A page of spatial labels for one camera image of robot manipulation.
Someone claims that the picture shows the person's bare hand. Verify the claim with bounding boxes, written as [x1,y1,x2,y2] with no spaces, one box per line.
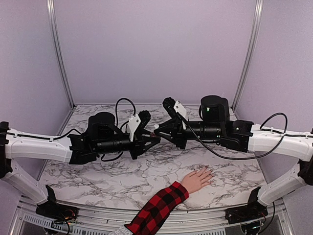
[180,167,213,194]

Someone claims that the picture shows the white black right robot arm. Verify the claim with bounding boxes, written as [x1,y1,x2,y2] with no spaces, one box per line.
[154,95,313,219]

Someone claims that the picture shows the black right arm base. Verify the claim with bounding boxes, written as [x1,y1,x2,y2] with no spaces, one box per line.
[225,187,268,224]

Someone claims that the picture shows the aluminium frame post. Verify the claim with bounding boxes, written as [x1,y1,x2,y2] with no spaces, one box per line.
[231,0,264,112]
[46,0,75,109]

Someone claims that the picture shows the red black plaid sleeve forearm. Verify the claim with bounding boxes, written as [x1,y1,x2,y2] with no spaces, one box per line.
[124,182,189,235]

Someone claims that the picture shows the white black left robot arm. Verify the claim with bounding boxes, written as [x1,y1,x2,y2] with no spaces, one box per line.
[0,111,160,218]

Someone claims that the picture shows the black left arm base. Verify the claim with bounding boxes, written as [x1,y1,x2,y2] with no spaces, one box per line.
[36,186,78,222]

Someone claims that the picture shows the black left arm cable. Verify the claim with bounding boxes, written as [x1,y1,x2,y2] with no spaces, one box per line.
[100,97,137,162]

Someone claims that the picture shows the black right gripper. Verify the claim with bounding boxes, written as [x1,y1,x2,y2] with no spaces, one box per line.
[154,118,223,151]

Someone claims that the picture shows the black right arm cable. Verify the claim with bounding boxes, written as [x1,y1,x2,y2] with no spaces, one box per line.
[180,112,287,160]

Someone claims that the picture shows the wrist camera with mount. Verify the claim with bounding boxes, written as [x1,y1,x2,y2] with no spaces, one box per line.
[126,110,151,142]
[162,97,189,122]

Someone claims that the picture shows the aluminium left rear frame post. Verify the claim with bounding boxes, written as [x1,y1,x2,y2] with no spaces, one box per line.
[46,0,75,109]

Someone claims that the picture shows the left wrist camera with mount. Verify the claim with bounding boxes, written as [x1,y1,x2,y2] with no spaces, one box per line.
[126,110,151,142]

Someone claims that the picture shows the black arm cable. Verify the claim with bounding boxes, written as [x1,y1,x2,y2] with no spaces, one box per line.
[100,97,137,162]
[180,112,287,160]

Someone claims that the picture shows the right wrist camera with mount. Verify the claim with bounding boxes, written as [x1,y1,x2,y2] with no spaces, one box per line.
[162,97,189,122]

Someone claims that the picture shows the aluminium right rear frame post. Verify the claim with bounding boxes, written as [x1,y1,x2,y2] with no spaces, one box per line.
[231,0,264,112]

